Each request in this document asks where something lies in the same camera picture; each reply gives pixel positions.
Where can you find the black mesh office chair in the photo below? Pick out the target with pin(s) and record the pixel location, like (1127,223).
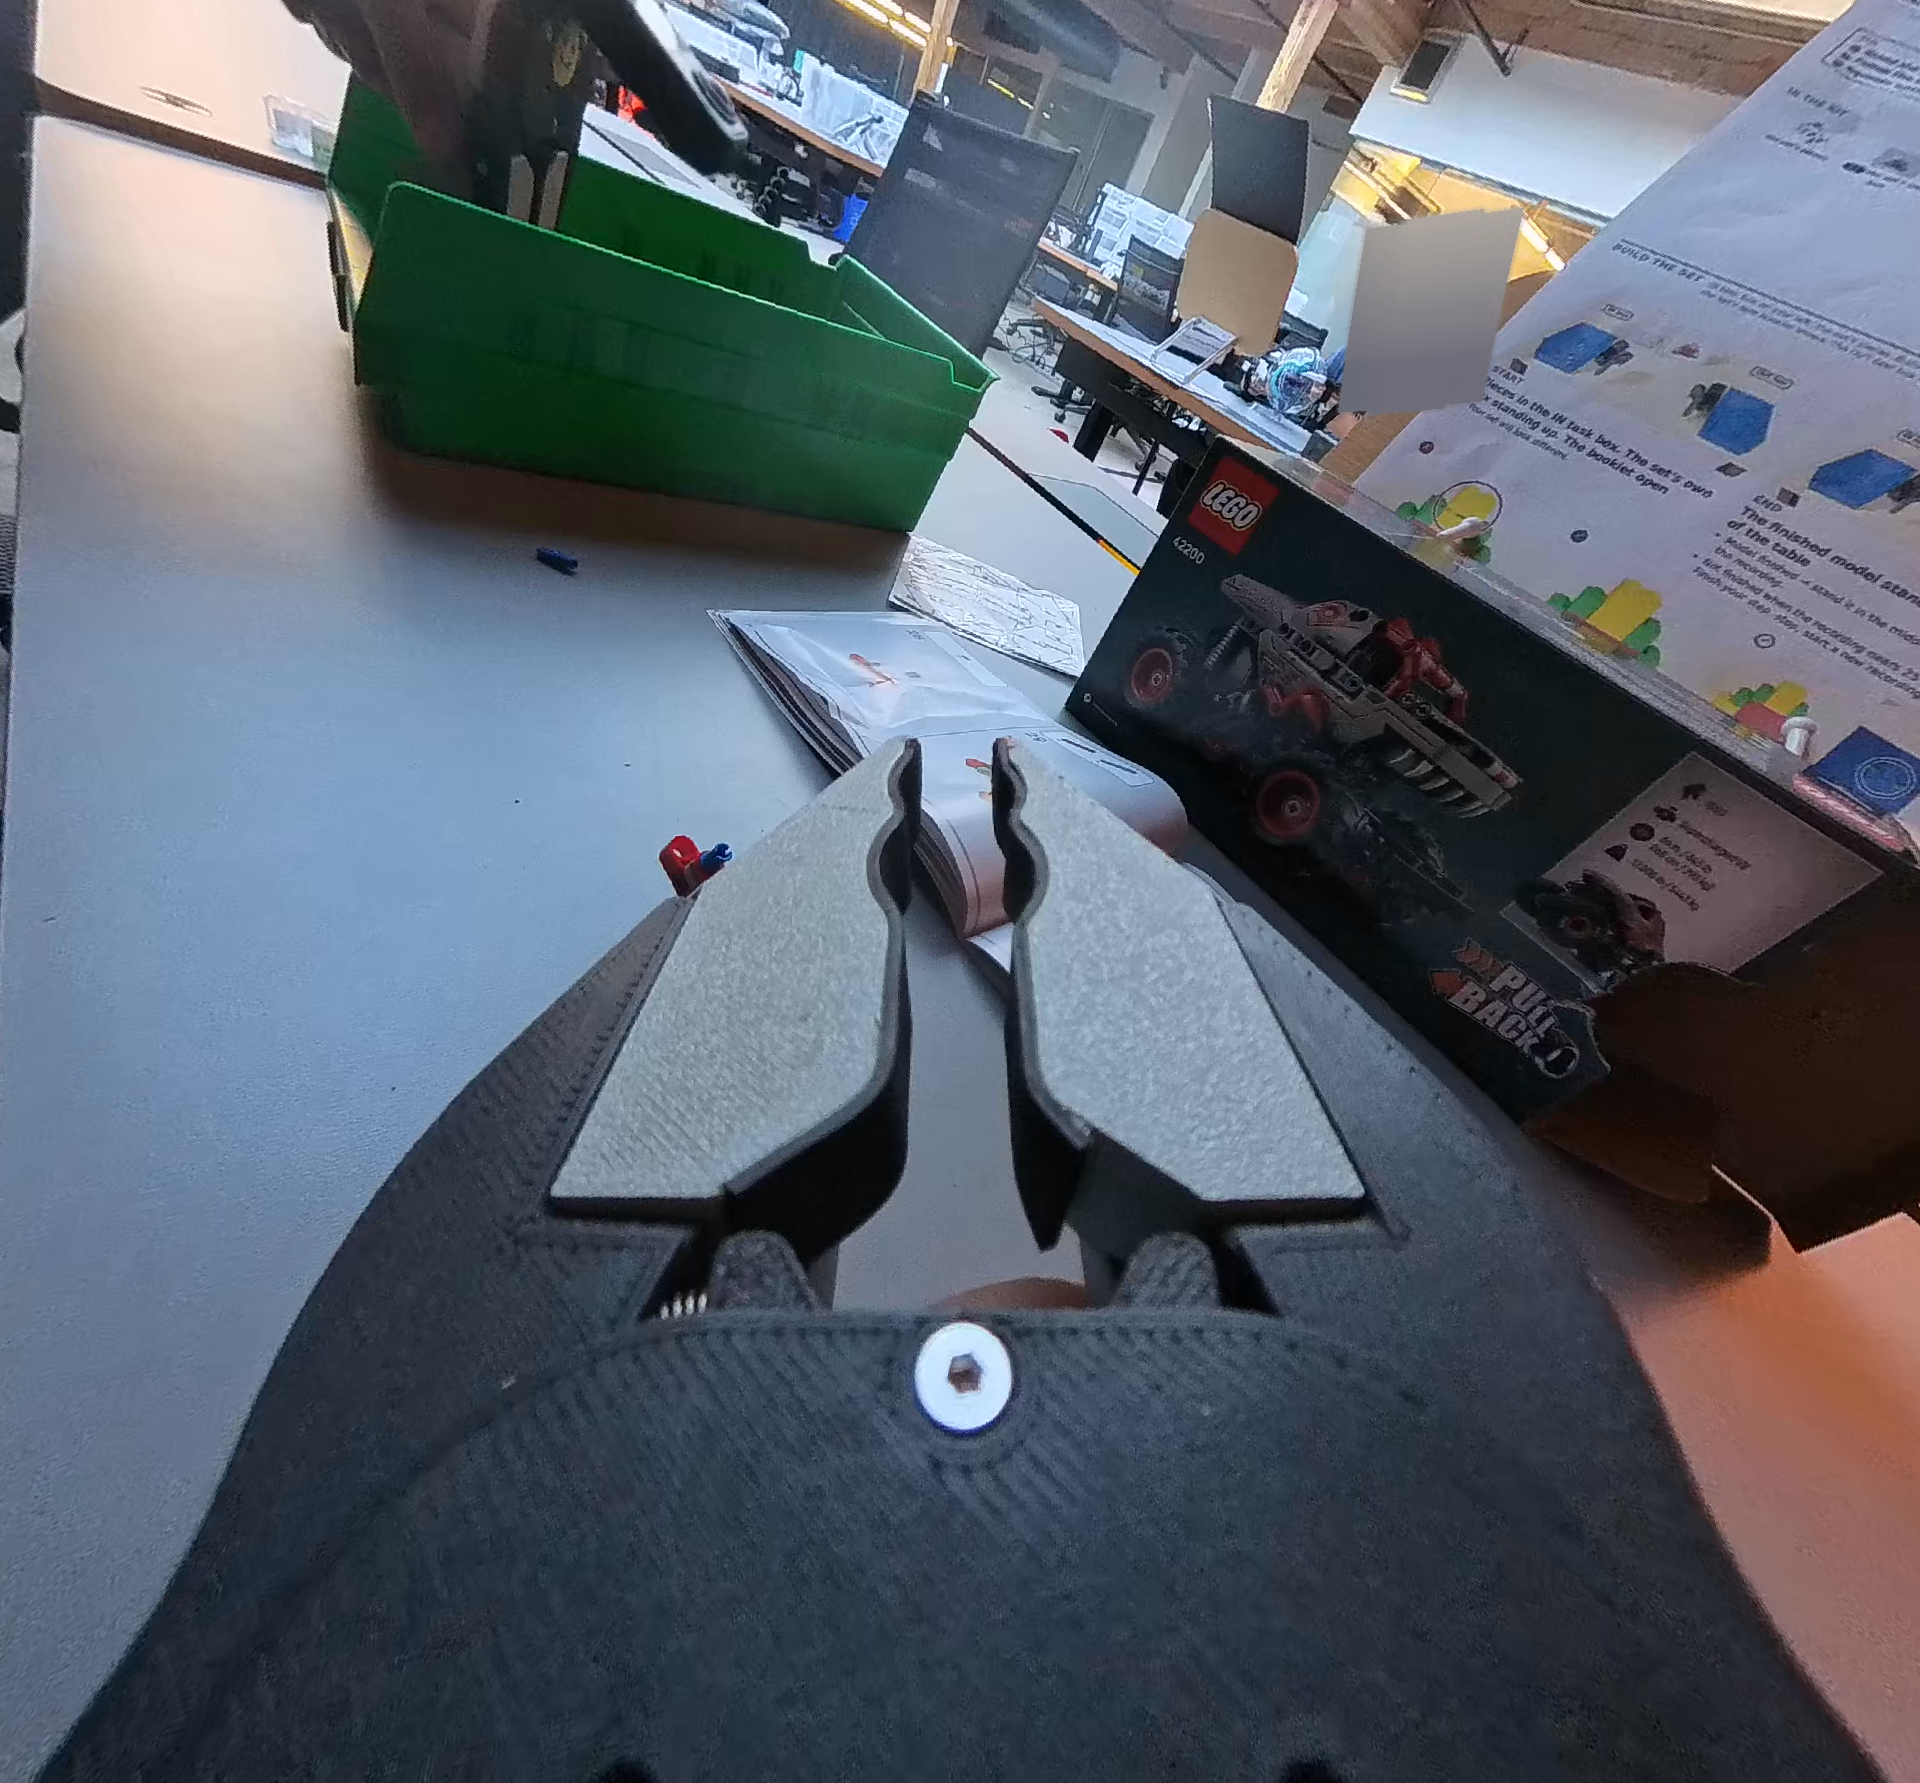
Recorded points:
(960,223)

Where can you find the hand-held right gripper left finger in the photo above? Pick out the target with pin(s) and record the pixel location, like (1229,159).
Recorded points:
(750,1033)

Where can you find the green plastic bin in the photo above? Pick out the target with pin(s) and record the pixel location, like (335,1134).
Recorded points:
(631,373)

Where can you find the red and blue lego piece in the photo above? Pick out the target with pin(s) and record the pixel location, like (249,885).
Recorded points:
(687,862)

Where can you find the white printed instruction poster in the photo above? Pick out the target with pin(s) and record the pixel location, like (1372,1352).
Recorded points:
(1726,388)

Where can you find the wooden office desk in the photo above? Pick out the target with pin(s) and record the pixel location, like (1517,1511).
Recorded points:
(1141,366)

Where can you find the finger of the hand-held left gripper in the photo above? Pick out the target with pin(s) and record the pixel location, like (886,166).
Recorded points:
(543,185)

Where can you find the black lego set box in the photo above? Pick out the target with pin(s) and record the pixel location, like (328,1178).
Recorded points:
(1425,794)

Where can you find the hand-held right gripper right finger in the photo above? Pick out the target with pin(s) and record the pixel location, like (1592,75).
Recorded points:
(1171,1048)

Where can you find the white instruction booklet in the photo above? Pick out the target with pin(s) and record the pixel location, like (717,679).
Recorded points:
(901,680)

